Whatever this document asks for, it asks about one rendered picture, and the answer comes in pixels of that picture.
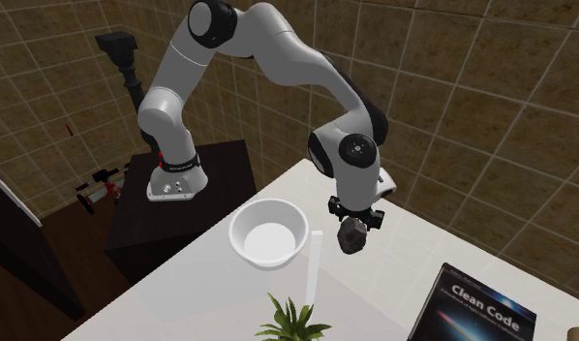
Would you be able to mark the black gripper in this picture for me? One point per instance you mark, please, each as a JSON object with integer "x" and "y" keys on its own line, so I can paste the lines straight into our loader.
{"x": 375, "y": 219}

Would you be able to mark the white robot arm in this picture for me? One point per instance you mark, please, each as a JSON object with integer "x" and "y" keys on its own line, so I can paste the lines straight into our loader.
{"x": 289, "y": 56}

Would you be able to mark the dark grey rock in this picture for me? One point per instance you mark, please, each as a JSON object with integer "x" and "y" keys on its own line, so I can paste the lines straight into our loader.
{"x": 352, "y": 238}

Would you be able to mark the white bowl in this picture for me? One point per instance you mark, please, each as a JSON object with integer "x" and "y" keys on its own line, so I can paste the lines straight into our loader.
{"x": 268, "y": 238}

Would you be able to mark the dark hardcover book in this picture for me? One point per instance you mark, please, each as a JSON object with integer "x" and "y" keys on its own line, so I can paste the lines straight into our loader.
{"x": 469, "y": 311}

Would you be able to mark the green potted plant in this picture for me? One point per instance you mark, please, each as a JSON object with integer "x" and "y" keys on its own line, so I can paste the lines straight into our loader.
{"x": 292, "y": 323}

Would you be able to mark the dark robot stand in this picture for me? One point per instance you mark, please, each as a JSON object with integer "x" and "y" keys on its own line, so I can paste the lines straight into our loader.
{"x": 214, "y": 179}

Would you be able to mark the dark cabinet with white top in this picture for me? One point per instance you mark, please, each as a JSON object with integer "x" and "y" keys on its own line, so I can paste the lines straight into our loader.
{"x": 20, "y": 250}

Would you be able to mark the red black wheeled frame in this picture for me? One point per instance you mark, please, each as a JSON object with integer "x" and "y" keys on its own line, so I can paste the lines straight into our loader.
{"x": 103, "y": 186}

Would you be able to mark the black pedestal column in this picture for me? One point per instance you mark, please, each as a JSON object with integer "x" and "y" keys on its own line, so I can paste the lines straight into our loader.
{"x": 124, "y": 61}

